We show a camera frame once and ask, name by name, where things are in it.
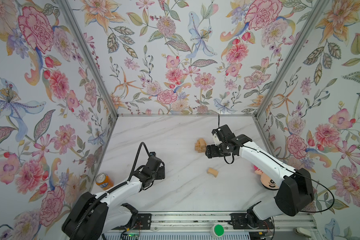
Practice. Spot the green round button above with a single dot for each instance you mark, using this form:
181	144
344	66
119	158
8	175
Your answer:
217	231

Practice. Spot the white device on rail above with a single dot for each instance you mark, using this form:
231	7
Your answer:
303	232

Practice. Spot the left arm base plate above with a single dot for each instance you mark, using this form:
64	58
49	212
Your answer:
141	222

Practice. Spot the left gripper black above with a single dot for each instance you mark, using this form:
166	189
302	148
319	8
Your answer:
161	170

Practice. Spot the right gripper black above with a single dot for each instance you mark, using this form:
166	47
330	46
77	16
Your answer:
210	151

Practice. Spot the right corner aluminium post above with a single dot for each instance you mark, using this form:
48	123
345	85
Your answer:
297	47

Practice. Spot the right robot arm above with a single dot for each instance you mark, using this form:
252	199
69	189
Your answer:
295	186

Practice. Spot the arched wood block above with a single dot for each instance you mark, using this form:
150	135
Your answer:
201	140
213	172

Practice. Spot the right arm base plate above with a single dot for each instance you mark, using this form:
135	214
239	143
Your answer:
243	221

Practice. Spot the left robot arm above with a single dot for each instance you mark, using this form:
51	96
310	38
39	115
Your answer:
95	214

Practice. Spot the printed wood block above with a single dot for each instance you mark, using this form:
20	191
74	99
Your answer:
201	144

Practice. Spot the orange soda can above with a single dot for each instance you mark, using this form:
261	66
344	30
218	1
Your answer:
104	181

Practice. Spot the pink plush toy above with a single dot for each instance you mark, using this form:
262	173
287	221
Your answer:
266	181

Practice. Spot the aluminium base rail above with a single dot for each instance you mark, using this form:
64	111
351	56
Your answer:
197	226

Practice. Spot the corner aluminium post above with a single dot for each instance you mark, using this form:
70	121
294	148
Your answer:
89	60
297	47

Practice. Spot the left corner aluminium post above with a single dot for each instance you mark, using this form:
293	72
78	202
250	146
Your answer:
89	60

